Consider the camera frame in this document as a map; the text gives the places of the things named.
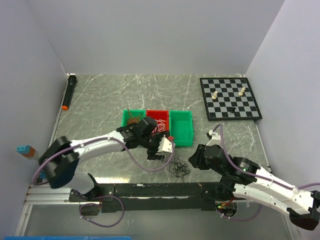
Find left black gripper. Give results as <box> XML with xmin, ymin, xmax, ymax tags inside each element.
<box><xmin>140</xmin><ymin>131</ymin><xmax>170</xmax><ymax>161</ymax></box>

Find black cables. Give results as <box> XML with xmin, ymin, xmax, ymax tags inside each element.
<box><xmin>167</xmin><ymin>157</ymin><xmax>192</xmax><ymax>185</ymax></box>

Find white cables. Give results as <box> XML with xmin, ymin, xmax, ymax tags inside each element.
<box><xmin>151</xmin><ymin>118</ymin><xmax>169</xmax><ymax>135</ymax></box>

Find red cables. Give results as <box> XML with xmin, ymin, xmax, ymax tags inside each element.
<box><xmin>126</xmin><ymin>108</ymin><xmax>146</xmax><ymax>126</ymax></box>

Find green plastic bin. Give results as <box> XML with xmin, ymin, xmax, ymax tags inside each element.
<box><xmin>121</xmin><ymin>108</ymin><xmax>146</xmax><ymax>127</ymax></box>
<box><xmin>169</xmin><ymin>110</ymin><xmax>194</xmax><ymax>147</ymax></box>

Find red plastic bin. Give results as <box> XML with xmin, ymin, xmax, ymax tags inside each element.
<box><xmin>146</xmin><ymin>110</ymin><xmax>170</xmax><ymax>135</ymax></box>

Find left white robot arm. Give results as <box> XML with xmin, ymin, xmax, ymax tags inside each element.
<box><xmin>31</xmin><ymin>116</ymin><xmax>174</xmax><ymax>201</ymax></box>

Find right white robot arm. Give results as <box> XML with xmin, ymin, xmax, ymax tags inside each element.
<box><xmin>188</xmin><ymin>144</ymin><xmax>320</xmax><ymax>231</ymax></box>

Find black grey chessboard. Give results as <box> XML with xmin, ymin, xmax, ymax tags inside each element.
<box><xmin>199</xmin><ymin>77</ymin><xmax>263</xmax><ymax>121</ymax></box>

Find white chess piece left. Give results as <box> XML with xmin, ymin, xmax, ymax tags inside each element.
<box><xmin>212</xmin><ymin>91</ymin><xmax>218</xmax><ymax>100</ymax></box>

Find black marker orange cap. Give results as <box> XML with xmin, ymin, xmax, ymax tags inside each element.
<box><xmin>61</xmin><ymin>75</ymin><xmax>78</xmax><ymax>111</ymax></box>

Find blue white toy bricks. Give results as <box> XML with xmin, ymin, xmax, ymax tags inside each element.
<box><xmin>36</xmin><ymin>170</ymin><xmax>48</xmax><ymax>185</ymax></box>

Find blue brown brick tower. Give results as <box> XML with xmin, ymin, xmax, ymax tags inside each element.
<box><xmin>16</xmin><ymin>145</ymin><xmax>40</xmax><ymax>161</ymax></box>

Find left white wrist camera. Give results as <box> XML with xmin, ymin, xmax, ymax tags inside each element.
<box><xmin>157</xmin><ymin>137</ymin><xmax>173</xmax><ymax>154</ymax></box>

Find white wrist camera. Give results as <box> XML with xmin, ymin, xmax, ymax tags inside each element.
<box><xmin>206</xmin><ymin>129</ymin><xmax>221</xmax><ymax>147</ymax></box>
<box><xmin>157</xmin><ymin>137</ymin><xmax>173</xmax><ymax>154</ymax></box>

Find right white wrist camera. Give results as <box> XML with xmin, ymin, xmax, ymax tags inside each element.
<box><xmin>206</xmin><ymin>129</ymin><xmax>221</xmax><ymax>147</ymax></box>

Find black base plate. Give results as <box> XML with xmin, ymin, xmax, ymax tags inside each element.
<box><xmin>68</xmin><ymin>181</ymin><xmax>248</xmax><ymax>214</ymax></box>

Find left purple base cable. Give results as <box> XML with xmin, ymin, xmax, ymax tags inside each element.
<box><xmin>78</xmin><ymin>194</ymin><xmax>125</xmax><ymax>228</ymax></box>

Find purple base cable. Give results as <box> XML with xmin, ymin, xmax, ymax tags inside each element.
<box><xmin>78</xmin><ymin>194</ymin><xmax>125</xmax><ymax>228</ymax></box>
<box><xmin>216</xmin><ymin>204</ymin><xmax>262</xmax><ymax>222</ymax></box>

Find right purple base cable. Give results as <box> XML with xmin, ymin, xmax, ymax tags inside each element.
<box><xmin>216</xmin><ymin>204</ymin><xmax>262</xmax><ymax>222</ymax></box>

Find aluminium rail frame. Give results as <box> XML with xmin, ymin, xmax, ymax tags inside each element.
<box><xmin>14</xmin><ymin>183</ymin><xmax>76</xmax><ymax>237</ymax></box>

